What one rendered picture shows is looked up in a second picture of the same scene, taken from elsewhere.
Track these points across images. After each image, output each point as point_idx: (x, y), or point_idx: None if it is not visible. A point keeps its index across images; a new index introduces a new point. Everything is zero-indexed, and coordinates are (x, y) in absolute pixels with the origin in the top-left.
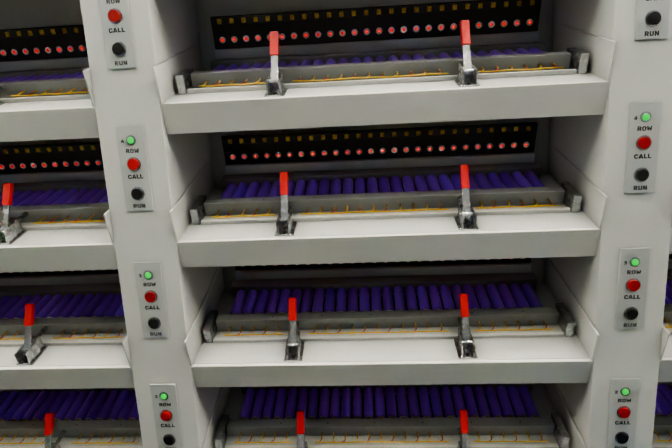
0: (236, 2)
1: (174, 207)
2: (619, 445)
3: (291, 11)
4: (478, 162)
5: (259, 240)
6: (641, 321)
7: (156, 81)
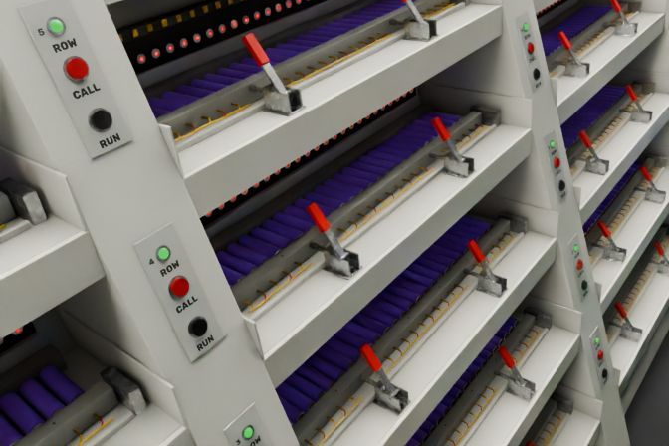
0: None
1: (244, 316)
2: (584, 292)
3: (154, 12)
4: (387, 121)
5: (341, 294)
6: (565, 188)
7: (175, 146)
